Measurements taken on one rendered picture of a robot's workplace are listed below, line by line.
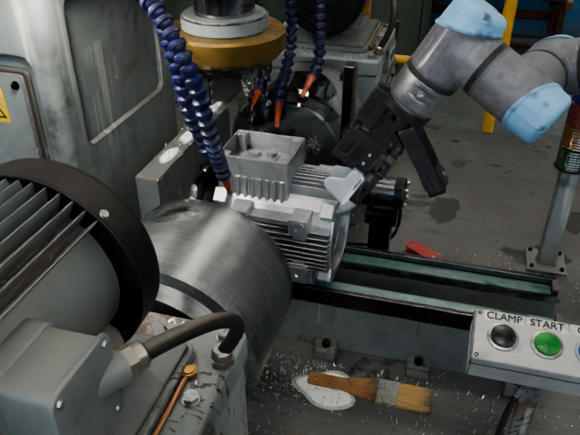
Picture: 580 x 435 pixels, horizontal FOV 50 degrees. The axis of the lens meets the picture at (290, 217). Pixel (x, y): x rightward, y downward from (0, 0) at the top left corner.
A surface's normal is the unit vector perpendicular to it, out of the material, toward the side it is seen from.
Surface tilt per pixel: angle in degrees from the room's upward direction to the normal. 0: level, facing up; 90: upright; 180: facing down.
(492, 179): 0
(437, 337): 90
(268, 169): 90
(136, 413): 0
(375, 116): 90
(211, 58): 90
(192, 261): 17
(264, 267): 54
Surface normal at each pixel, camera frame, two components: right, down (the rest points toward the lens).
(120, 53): 0.96, 0.15
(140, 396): 0.00, -0.84
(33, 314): 0.79, -0.37
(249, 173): -0.29, 0.51
